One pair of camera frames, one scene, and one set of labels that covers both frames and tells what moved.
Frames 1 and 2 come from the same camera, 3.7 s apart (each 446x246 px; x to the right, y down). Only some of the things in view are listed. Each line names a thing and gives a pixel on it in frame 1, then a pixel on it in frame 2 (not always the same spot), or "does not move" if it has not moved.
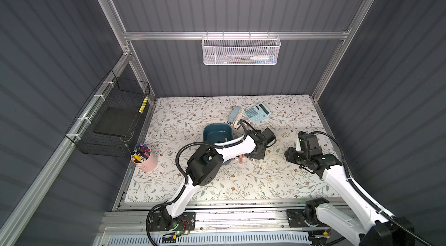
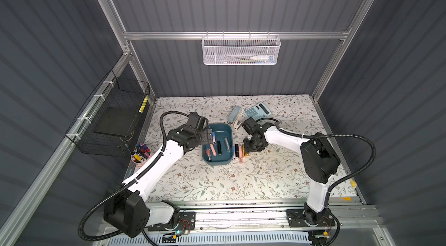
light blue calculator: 257,112 does not move
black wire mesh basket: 105,125 does not move
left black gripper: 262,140 to 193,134
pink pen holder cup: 143,156 does not move
